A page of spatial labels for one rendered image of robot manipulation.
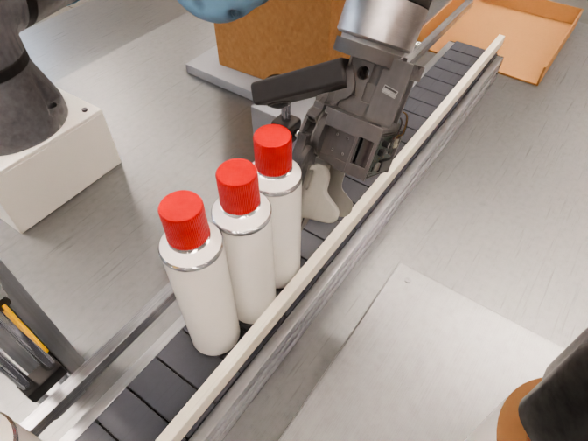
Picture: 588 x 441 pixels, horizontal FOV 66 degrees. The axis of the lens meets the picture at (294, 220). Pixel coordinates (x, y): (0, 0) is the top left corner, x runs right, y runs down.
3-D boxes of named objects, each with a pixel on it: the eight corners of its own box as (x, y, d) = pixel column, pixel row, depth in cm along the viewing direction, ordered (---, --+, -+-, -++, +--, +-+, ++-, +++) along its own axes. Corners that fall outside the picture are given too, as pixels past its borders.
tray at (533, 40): (537, 86, 88) (546, 67, 85) (415, 46, 98) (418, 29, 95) (576, 26, 104) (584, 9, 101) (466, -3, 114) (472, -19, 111)
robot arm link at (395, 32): (336, -21, 40) (370, -3, 47) (320, 32, 42) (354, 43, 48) (415, 1, 37) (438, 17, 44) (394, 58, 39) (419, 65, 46)
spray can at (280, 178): (284, 298, 51) (280, 163, 36) (248, 277, 53) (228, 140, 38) (308, 267, 54) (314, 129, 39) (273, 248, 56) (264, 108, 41)
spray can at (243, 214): (258, 335, 48) (241, 205, 33) (220, 311, 50) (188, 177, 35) (286, 300, 51) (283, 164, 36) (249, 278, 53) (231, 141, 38)
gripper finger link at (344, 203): (330, 251, 50) (359, 176, 47) (287, 227, 53) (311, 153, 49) (342, 244, 53) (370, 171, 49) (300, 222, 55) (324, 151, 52)
